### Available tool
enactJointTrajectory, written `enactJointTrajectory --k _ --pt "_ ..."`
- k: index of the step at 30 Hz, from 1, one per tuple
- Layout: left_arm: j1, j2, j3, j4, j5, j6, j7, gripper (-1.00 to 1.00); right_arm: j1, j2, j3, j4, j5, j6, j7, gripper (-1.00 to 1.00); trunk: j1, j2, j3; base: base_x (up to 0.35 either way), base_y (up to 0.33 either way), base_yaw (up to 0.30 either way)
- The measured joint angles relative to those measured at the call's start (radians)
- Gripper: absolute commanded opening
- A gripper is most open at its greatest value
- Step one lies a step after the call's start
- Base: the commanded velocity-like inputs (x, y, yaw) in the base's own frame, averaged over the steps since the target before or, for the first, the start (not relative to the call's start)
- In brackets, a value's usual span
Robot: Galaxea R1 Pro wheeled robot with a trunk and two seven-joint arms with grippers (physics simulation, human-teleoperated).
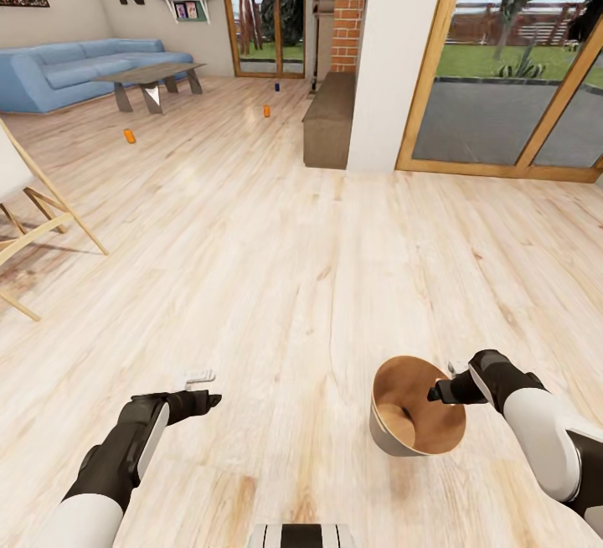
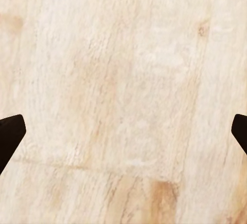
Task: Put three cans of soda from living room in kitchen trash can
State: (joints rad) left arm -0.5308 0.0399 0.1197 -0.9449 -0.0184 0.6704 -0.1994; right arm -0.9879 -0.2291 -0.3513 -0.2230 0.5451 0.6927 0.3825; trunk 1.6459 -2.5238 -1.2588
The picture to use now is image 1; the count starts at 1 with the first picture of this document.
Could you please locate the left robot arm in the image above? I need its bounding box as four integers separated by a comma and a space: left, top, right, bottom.
30, 368, 222, 548

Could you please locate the trash can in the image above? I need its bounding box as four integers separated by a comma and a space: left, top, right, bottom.
370, 355, 467, 458

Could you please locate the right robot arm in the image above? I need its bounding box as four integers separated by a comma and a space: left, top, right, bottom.
427, 349, 603, 540

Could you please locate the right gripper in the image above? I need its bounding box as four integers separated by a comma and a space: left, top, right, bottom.
427, 373, 488, 405

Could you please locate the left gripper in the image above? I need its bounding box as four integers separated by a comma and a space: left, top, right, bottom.
173, 390, 222, 423

